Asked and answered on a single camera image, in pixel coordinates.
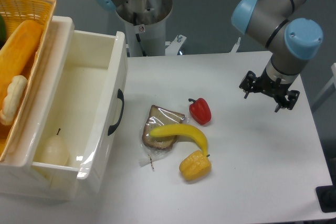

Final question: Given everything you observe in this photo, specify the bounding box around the wrapped brown bread slice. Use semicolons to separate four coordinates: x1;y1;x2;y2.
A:
139;105;185;169

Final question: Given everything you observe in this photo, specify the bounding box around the green vegetable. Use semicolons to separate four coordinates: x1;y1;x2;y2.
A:
0;16;7;47

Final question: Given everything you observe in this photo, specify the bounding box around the white drawer cabinet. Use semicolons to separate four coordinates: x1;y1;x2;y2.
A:
1;16;74;198

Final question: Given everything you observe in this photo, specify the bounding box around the white frame at right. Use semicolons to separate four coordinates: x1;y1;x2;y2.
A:
311;63;335;113

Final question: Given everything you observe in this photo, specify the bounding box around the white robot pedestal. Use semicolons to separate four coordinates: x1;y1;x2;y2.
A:
116;0;186;57

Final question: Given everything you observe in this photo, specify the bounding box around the pale plastic pear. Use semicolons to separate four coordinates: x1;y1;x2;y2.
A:
38;128;69;166

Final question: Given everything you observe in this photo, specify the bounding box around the white top drawer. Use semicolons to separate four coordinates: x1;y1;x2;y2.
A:
33;31;128;200

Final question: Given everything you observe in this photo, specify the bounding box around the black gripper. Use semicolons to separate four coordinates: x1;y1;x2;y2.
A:
239;71;300;112

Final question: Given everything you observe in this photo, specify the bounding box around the black top drawer handle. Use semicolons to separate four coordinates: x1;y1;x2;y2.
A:
107;88;125;136

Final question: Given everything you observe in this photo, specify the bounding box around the yellow woven basket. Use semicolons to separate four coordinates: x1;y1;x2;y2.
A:
1;0;56;161

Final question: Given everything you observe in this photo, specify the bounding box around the yellow bell pepper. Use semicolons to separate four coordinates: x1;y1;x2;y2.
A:
179;150;212;181

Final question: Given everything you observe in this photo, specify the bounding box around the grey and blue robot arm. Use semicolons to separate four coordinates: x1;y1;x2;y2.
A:
96;0;323;110

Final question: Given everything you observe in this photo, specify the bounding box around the orange baguette loaf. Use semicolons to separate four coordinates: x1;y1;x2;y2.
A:
1;20;43;101

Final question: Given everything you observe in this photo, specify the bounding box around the cream croissant pastry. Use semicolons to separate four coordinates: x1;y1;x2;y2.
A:
1;75;27;126

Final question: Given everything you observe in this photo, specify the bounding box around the black device at table edge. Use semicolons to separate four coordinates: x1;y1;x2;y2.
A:
316;185;336;213

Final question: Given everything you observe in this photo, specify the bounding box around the red bell pepper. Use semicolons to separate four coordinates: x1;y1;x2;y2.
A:
188;98;212;125

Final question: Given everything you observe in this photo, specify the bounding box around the yellow plastic banana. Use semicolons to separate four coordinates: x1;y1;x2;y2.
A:
149;124;209;156

